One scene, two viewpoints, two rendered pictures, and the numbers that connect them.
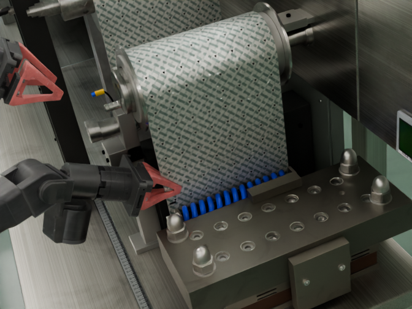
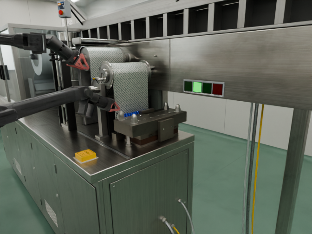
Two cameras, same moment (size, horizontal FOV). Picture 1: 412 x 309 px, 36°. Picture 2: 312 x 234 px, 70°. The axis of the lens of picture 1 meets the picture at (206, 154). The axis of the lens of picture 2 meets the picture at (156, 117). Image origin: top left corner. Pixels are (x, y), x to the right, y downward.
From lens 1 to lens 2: 0.61 m
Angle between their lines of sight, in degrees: 30
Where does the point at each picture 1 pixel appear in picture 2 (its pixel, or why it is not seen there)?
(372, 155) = not seen: hidden behind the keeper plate
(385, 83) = (178, 74)
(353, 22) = (168, 61)
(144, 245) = (101, 136)
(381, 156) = not seen: hidden behind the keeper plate
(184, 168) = (121, 101)
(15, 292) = (8, 214)
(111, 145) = not seen: hidden behind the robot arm
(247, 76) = (139, 75)
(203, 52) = (128, 66)
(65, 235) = (87, 113)
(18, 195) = (77, 89)
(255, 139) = (140, 97)
